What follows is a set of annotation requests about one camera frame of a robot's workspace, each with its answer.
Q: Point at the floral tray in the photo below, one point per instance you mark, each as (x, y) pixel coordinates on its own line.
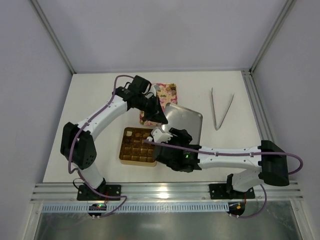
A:
(167, 93)

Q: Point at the white chocolate piece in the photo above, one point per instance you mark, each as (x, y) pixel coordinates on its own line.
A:
(128, 133)

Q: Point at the metal tongs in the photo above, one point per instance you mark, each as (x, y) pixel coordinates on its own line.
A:
(218, 115)

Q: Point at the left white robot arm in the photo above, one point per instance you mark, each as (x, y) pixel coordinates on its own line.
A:
(78, 139)

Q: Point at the black mounting plate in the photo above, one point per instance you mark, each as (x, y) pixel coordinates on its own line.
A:
(221, 191)
(109, 192)

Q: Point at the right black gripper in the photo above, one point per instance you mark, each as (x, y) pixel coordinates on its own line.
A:
(164, 152)

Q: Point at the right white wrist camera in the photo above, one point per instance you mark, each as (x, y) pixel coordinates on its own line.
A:
(158, 135)

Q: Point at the silver tin lid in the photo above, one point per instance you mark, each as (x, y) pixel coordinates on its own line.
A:
(182, 118)

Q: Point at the gold chocolate box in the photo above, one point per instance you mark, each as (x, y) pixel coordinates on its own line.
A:
(133, 150)

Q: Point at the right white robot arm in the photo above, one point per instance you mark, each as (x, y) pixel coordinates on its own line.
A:
(245, 159)

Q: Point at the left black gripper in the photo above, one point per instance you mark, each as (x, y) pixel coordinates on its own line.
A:
(152, 107)

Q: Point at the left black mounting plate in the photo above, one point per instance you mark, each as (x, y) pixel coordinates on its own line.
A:
(109, 192)

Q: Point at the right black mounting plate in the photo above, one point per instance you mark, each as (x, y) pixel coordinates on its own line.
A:
(221, 191)

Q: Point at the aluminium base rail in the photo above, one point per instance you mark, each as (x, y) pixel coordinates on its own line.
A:
(166, 191)

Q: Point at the perforated cable duct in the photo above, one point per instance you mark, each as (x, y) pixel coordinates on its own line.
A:
(136, 207)

